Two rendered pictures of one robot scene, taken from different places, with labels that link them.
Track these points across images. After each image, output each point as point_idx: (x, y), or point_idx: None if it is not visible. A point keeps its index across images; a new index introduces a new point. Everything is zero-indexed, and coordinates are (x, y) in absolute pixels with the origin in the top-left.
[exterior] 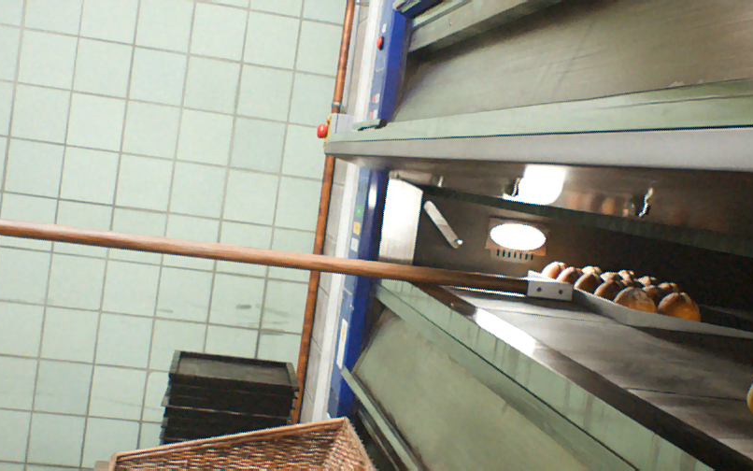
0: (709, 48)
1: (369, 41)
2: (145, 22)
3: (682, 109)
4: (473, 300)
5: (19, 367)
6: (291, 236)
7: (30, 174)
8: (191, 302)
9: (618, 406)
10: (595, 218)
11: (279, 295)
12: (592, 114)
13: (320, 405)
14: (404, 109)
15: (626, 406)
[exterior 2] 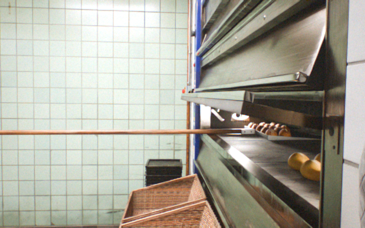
0: (255, 68)
1: (193, 64)
2: (131, 66)
3: (228, 94)
4: (223, 137)
5: (108, 168)
6: (180, 121)
7: (104, 113)
8: (153, 144)
9: (248, 168)
10: None
11: (178, 139)
12: (216, 93)
13: (192, 170)
14: (201, 84)
15: (250, 168)
